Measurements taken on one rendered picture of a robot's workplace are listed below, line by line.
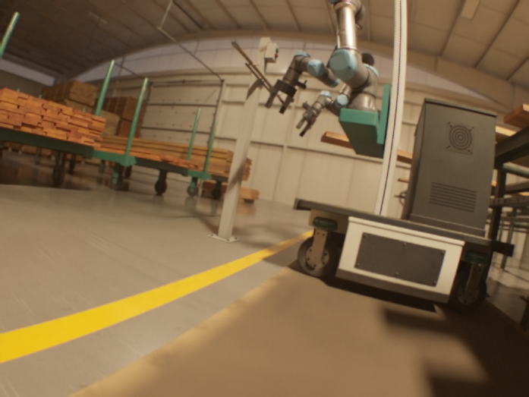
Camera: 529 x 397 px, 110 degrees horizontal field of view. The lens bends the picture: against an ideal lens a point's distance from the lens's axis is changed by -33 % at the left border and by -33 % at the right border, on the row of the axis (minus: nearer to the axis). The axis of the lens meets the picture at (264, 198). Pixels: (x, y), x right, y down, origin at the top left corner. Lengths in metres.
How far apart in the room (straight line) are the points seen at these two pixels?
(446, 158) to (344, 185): 8.74
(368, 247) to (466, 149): 0.57
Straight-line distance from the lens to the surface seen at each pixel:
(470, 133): 1.24
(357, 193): 9.79
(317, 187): 9.91
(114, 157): 3.24
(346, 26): 1.28
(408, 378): 0.66
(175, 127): 12.92
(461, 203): 1.18
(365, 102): 1.18
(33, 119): 2.16
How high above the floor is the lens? 0.34
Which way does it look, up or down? 2 degrees down
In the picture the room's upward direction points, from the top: 11 degrees clockwise
